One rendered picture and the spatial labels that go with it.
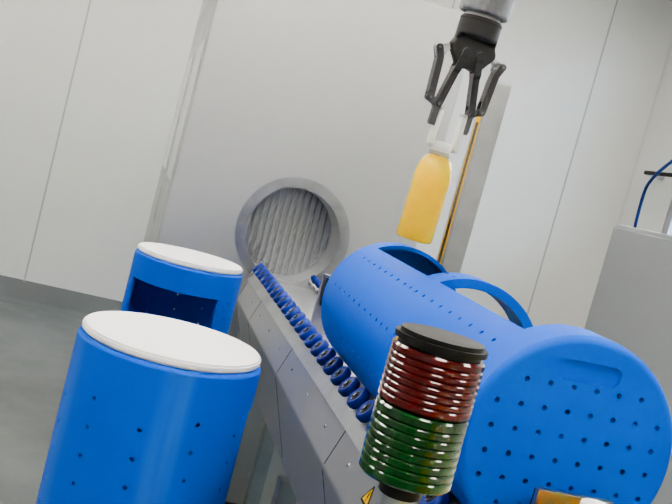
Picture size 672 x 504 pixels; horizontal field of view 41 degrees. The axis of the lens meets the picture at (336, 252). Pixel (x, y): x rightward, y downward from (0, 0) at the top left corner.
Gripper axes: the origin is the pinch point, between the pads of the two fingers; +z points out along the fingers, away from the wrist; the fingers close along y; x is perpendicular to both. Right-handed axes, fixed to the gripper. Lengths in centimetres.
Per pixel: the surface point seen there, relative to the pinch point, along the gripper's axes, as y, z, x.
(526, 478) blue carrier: -6, 38, 59
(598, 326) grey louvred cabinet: -156, 57, -220
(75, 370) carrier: 50, 49, 27
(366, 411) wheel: 2, 49, 13
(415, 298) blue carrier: 2.1, 27.1, 20.2
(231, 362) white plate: 28, 42, 29
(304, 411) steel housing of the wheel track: 6, 62, -18
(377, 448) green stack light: 26, 23, 103
